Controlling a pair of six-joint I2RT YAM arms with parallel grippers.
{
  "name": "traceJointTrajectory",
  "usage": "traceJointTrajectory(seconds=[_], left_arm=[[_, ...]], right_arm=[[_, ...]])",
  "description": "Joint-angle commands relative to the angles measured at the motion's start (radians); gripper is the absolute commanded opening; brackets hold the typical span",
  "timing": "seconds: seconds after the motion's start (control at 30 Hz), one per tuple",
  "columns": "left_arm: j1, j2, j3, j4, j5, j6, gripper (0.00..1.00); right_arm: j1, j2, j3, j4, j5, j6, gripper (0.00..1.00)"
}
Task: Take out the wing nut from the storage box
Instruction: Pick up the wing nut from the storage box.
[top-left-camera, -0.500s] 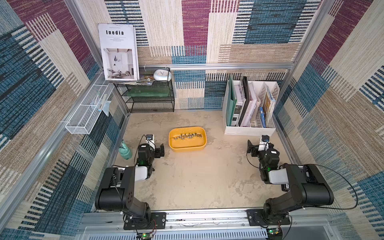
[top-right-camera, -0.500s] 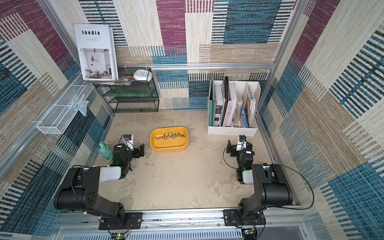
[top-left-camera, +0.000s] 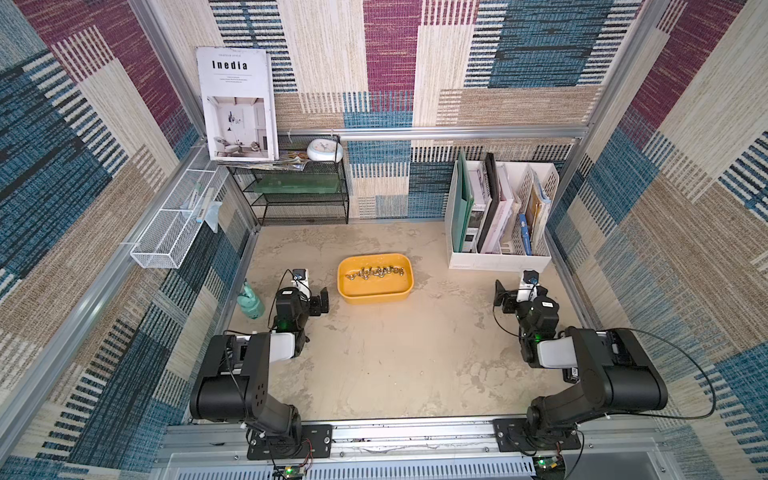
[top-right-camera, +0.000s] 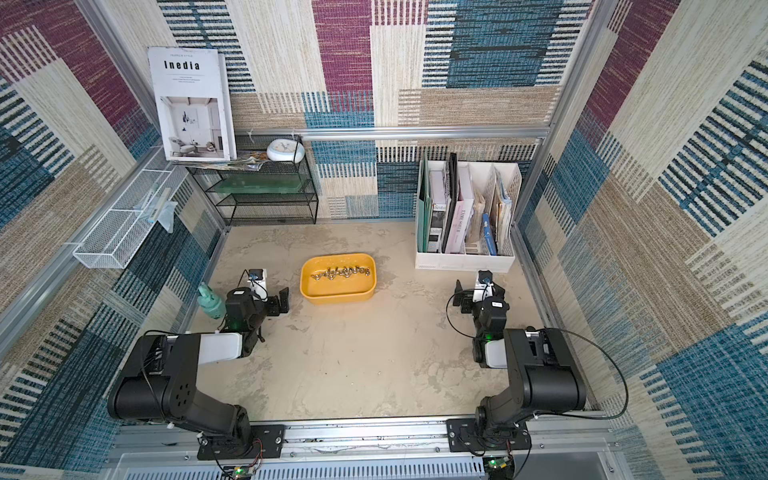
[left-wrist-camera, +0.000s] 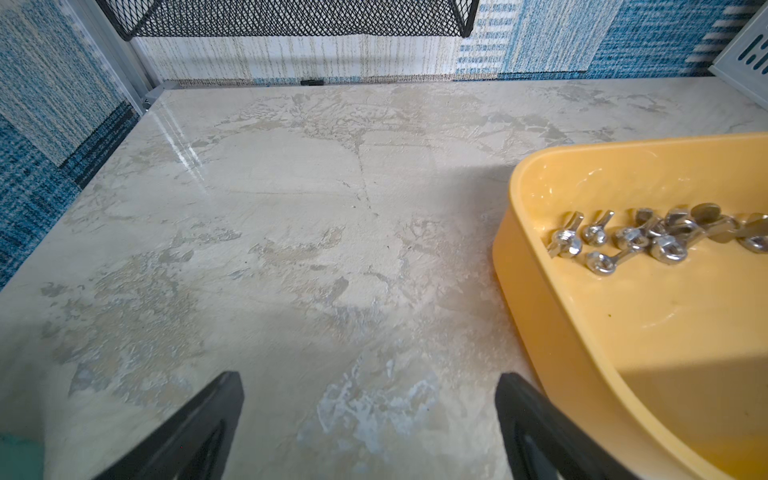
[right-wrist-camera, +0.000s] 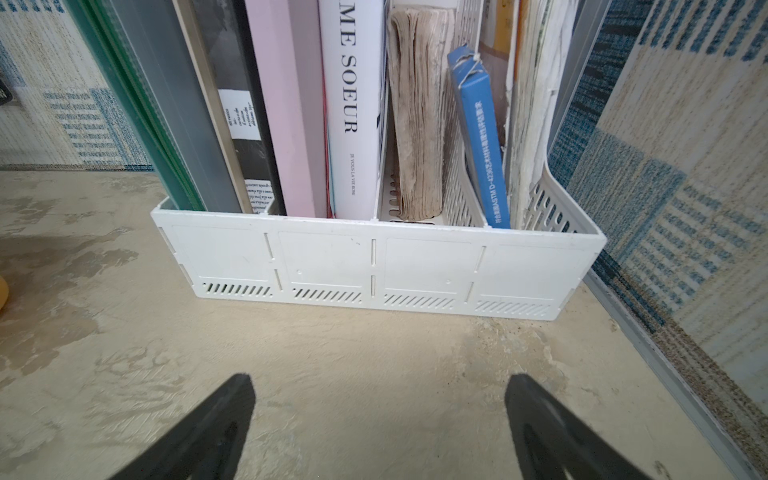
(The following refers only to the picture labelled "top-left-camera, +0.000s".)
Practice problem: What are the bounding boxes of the yellow plastic storage box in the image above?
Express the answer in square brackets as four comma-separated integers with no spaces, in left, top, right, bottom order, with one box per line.
[337,253,415,305]

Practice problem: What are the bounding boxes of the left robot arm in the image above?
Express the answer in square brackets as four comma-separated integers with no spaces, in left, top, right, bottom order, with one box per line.
[189,287,332,464]

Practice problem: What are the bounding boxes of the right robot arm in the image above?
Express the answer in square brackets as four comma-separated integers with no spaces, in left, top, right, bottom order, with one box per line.
[493,280,668,456]

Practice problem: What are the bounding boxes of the white file organizer box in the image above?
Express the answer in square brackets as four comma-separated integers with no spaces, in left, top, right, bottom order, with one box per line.
[444,158,559,272]

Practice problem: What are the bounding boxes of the green spray bottle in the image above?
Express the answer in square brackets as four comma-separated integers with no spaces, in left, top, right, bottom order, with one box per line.
[237,280,265,320]

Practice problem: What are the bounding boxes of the blue book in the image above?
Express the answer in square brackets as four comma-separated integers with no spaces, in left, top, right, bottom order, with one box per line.
[519,214,533,256]

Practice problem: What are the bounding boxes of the green folder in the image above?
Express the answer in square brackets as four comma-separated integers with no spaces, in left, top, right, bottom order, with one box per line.
[452,150,474,253]

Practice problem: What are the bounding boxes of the black binder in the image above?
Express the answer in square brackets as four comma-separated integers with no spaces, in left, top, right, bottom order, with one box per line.
[478,153,500,253]

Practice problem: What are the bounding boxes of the white round clock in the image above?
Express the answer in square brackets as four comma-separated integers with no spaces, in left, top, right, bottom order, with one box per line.
[306,138,344,163]

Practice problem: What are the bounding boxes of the Inedia white magazine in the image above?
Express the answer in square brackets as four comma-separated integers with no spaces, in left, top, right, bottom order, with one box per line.
[196,47,279,164]

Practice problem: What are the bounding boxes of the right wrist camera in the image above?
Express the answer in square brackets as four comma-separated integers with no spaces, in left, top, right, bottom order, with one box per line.
[516,270,539,302]

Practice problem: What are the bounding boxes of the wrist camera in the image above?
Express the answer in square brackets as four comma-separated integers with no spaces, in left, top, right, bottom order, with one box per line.
[516,270,539,302]
[291,268,312,299]

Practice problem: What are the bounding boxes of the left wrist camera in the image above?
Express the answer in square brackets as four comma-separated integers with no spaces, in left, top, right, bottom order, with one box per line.
[291,268,312,299]

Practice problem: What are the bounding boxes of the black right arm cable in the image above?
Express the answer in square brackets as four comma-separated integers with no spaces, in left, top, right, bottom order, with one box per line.
[599,326,718,421]

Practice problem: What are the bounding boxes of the black wire shelf rack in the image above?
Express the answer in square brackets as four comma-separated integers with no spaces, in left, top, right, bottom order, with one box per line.
[223,134,350,226]

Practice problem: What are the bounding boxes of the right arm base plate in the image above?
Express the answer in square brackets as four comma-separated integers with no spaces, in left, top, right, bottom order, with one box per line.
[492,417,582,456]

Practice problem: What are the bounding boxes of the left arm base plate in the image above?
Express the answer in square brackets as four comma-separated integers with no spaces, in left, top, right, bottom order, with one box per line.
[246,424,333,461]

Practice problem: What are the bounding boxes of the white wire wall basket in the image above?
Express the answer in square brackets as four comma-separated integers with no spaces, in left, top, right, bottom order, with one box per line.
[130,167,227,269]

